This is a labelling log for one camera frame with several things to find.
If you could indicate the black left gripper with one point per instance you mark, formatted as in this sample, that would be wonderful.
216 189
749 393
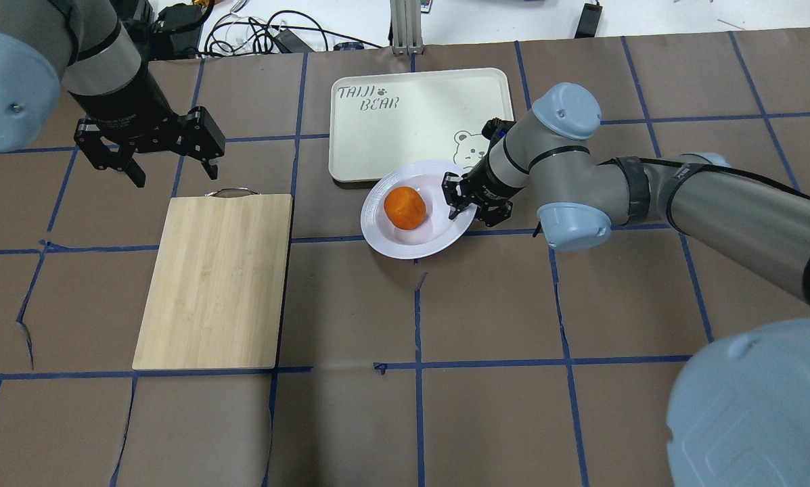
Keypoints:
122 101

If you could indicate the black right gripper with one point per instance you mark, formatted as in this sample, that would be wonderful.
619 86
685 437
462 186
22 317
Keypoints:
490 184

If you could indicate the white round plate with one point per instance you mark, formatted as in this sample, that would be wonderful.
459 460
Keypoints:
435 234

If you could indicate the orange fruit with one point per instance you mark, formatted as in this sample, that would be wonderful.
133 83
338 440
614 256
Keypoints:
405 208

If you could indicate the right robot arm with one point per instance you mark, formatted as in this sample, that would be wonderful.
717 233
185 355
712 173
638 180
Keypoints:
739 412

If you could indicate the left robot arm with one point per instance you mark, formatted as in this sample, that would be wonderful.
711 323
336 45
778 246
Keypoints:
82 48

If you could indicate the cream bear tray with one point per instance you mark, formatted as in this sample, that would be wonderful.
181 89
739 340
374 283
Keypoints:
379 123

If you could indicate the bamboo cutting board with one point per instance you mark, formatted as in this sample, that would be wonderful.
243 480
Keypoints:
216 296

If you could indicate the black power adapter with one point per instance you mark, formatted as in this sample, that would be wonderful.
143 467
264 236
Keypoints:
589 20

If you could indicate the metal cutting board handle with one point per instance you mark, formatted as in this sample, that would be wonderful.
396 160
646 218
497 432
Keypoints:
234 192

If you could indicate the aluminium frame post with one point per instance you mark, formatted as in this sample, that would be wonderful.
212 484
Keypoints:
406 27

